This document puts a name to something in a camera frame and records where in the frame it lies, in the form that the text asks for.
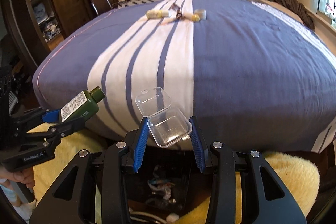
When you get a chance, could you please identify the blue white striped bedspread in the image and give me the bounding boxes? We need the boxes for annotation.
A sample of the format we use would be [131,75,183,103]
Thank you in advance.
[33,0,335,153]

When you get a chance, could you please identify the person's left hand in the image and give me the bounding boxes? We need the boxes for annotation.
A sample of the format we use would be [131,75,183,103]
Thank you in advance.
[0,166,35,188]

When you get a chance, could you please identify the dark green bottle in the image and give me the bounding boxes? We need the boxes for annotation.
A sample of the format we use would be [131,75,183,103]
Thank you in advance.
[59,86,105,122]

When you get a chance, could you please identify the yellow fluffy rug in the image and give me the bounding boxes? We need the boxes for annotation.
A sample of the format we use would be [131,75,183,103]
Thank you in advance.
[30,130,306,223]

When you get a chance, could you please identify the brown foil wrapper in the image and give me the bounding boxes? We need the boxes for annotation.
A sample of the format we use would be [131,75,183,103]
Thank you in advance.
[163,3,183,23]

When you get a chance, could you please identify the white yellow capped tube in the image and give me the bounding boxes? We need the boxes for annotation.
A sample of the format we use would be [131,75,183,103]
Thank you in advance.
[183,12,201,22]

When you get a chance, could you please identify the clear plastic hinged box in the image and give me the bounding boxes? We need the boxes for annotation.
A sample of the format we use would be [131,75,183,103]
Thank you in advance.
[135,87,193,148]

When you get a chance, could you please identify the white tape roll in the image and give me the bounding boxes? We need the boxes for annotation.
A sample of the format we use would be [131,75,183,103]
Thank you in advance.
[194,9,207,20]

